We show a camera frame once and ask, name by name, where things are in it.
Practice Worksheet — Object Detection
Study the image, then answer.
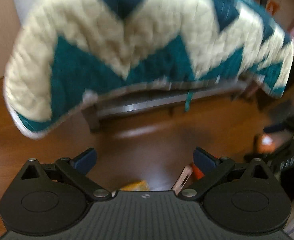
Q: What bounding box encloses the teal cream quilted blanket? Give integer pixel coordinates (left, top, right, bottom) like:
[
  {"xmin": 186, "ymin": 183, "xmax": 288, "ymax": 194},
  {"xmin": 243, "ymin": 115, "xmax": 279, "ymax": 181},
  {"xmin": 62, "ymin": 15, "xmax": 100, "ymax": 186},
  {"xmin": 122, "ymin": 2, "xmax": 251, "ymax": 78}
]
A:
[{"xmin": 4, "ymin": 0, "xmax": 294, "ymax": 139}]

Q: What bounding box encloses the grey metal bed frame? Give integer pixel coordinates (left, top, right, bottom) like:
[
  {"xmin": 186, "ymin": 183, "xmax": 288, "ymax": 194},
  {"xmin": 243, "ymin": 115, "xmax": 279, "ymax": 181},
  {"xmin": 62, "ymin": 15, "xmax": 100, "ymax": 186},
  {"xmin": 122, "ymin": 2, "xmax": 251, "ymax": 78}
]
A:
[{"xmin": 81, "ymin": 79, "xmax": 250, "ymax": 131}]

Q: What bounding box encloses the teal fabric strap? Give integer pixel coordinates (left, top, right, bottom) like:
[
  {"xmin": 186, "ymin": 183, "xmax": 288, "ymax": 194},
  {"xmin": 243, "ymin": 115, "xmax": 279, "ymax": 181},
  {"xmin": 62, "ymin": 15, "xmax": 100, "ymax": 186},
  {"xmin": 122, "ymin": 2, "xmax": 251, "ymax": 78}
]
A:
[{"xmin": 184, "ymin": 89, "xmax": 195, "ymax": 112}]

